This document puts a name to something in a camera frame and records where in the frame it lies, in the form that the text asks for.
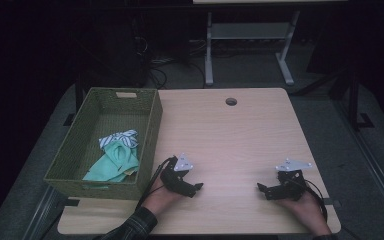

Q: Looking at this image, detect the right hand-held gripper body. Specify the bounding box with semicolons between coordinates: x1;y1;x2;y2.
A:
268;157;313;202

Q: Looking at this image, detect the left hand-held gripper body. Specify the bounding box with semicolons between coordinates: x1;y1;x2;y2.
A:
160;152;195;197

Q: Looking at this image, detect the green woven basket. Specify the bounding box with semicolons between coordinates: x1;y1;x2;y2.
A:
43;87;164;201

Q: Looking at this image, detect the person's left hand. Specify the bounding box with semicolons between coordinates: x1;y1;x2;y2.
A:
142;175;185;215

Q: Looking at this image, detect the person's right hand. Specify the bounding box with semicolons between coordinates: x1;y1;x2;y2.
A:
275;190;333;236

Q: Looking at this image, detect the dark metal stand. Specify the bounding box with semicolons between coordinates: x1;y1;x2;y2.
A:
291;64;375;132

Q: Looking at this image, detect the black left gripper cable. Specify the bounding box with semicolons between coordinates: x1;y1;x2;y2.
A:
135;155;178;211

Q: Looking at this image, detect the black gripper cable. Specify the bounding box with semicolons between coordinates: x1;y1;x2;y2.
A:
296;178;329;223
135;155;178;211

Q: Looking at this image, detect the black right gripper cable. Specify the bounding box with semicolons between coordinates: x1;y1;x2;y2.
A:
296;178;329;223

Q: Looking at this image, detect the metal floor rail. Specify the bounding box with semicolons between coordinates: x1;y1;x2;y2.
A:
21;184;61;240
333;96;384;231

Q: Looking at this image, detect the bundle of floor cables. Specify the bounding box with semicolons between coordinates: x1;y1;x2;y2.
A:
144;38;208;90

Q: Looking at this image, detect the white metal table frame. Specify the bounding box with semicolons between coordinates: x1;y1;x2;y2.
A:
204;10;302;86

